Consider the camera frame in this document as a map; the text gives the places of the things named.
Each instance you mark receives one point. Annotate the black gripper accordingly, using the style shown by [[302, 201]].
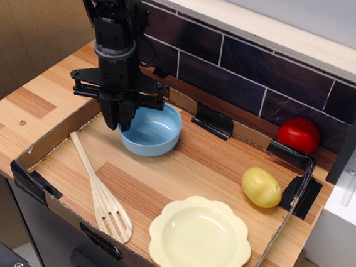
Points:
[[118, 78]]

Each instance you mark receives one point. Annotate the light blue plastic bowl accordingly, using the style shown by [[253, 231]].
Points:
[[153, 132]]

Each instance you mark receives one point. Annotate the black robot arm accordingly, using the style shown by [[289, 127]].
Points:
[[119, 26]]

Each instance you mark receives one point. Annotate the cream scalloped plate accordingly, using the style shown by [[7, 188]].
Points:
[[197, 232]]

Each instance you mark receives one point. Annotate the cardboard fence with black tape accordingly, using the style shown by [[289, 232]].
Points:
[[209, 159]]

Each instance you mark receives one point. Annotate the wooden slotted spatula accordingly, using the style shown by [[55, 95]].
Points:
[[110, 215]]

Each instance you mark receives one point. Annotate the dark tile backsplash panel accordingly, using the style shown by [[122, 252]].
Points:
[[249, 76]]

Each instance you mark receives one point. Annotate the yellow toy potato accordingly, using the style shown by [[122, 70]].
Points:
[[261, 187]]

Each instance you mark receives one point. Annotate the red toy tomato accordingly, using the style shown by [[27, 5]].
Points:
[[300, 134]]

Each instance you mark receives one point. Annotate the white side cabinet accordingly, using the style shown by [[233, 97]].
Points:
[[332, 243]]

